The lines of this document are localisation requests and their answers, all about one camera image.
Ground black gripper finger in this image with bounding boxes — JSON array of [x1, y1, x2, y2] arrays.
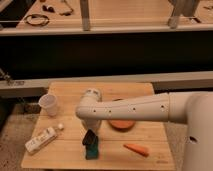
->
[[82, 130, 96, 145]]

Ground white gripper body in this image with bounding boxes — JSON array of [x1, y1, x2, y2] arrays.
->
[[79, 88, 102, 133]]

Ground teal green eraser block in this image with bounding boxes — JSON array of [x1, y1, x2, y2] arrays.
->
[[85, 138, 99, 160]]

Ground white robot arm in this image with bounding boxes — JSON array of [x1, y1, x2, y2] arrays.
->
[[76, 89, 213, 171]]

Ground orange round plate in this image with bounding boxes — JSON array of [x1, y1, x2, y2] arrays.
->
[[108, 120, 135, 131]]

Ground small white ball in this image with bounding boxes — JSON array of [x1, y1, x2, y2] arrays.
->
[[58, 124, 64, 130]]

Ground clear plastic cup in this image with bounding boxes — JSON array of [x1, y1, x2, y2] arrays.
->
[[38, 94, 58, 117]]

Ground orange carrot toy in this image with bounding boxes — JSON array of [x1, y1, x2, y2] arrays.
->
[[124, 144, 149, 157]]

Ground dark glasses on bench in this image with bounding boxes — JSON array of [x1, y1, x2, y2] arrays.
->
[[42, 5, 55, 13]]

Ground grey metal post left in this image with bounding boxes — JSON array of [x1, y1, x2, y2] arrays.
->
[[80, 0, 90, 31]]

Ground grey metal post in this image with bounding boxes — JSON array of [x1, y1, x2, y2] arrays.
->
[[167, 0, 200, 29], [80, 0, 90, 31]]

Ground coiled black cable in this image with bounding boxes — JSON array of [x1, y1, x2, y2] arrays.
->
[[24, 13, 51, 26]]

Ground grey metal post right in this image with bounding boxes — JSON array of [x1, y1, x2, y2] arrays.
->
[[167, 0, 200, 29]]

